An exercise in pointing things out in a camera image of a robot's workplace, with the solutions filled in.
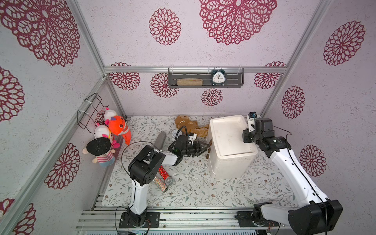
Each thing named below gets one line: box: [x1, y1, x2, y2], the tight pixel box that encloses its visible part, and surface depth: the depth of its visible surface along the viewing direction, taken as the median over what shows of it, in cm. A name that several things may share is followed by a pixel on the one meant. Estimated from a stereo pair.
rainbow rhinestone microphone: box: [152, 175, 169, 193], surface depth 85 cm
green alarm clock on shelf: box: [211, 66, 227, 87], surface depth 92 cm
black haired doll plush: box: [82, 137, 117, 167], surface depth 80 cm
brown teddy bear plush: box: [174, 115, 210, 138], surface depth 105 cm
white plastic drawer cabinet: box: [207, 115, 259, 179], surface depth 79 cm
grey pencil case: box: [154, 131, 166, 150], surface depth 107 cm
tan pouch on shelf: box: [176, 78, 204, 87], surface depth 91 cm
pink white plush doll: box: [94, 107, 120, 149], surface depth 88 cm
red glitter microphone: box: [158, 165, 174, 187], surface depth 87 cm
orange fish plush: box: [108, 115, 132, 146], surface depth 91 cm
